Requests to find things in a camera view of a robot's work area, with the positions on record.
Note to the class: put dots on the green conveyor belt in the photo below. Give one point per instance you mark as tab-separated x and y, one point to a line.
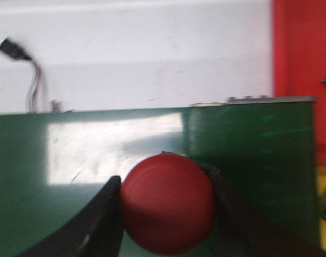
52	165

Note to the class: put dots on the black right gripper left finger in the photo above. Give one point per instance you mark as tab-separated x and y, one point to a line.
97	230

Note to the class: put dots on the red mushroom push button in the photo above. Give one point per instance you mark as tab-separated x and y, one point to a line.
167	204

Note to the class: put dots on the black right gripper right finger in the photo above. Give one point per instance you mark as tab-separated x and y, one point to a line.
260	235

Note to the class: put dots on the black cable connector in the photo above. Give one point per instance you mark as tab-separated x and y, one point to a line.
23	85

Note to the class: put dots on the red plate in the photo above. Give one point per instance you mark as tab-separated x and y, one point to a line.
299	58

